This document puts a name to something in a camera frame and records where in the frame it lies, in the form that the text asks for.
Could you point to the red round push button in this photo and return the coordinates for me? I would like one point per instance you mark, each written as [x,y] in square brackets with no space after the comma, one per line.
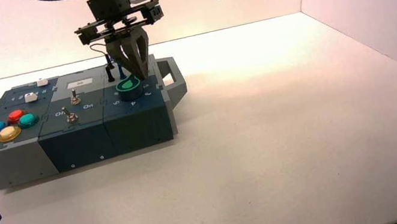
[16,115]

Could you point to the white rectangular label plate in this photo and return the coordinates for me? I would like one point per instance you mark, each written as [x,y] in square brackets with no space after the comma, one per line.
[79,83]

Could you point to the green rotary knob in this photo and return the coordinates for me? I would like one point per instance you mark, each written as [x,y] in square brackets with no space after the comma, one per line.
[128,90]

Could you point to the grey and blue task box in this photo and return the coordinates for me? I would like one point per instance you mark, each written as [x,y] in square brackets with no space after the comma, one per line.
[78,141]

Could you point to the metal toggle switch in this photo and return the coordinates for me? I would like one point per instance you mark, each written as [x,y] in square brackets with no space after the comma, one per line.
[70,116]
[75,98]

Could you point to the teal round push button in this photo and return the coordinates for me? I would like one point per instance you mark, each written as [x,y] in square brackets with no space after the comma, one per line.
[28,120]

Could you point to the white slider cap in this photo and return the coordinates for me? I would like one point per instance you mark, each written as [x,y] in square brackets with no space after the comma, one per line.
[30,97]
[42,82]

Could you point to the yellow round push button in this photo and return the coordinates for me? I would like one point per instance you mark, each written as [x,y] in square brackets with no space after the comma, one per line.
[9,134]

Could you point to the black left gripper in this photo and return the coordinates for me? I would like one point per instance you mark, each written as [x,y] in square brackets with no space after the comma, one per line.
[106,5]

